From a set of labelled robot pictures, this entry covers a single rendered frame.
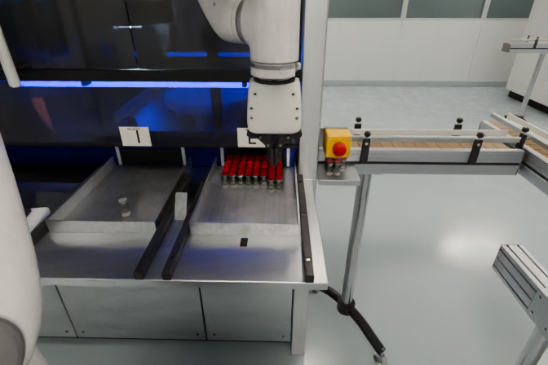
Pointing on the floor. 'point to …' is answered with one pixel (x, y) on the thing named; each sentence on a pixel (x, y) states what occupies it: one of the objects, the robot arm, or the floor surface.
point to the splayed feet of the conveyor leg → (358, 323)
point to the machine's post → (311, 101)
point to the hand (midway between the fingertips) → (274, 154)
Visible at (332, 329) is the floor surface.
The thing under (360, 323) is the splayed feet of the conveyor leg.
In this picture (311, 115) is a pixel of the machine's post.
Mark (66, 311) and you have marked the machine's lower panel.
